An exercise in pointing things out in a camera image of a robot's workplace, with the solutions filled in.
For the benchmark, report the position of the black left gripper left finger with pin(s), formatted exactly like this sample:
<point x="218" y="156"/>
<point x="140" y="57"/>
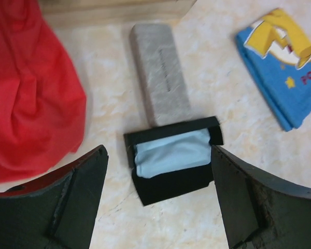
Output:
<point x="56" y="210"/>

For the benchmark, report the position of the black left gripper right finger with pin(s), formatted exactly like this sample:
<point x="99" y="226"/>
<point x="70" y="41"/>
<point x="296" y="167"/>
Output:
<point x="259" y="209"/>

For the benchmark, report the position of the grey glasses case green lining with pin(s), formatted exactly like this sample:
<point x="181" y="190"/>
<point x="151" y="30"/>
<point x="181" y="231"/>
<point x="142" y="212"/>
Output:
<point x="160" y="75"/>

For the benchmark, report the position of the wooden clothes rack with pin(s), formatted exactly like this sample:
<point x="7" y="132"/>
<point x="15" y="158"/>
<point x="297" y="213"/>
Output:
<point x="84" y="13"/>

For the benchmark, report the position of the blue yellow folded cloth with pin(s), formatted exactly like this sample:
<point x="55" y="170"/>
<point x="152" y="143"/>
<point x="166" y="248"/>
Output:
<point x="277" y="54"/>

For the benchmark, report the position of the red garment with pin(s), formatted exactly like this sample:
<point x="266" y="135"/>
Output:
<point x="42" y="102"/>

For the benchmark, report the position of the black glasses case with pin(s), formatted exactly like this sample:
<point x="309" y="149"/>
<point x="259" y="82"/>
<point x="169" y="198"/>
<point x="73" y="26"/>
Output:
<point x="172" y="184"/>

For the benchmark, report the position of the light blue lens cloth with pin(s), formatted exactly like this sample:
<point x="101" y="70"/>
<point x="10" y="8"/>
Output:
<point x="173" y="153"/>

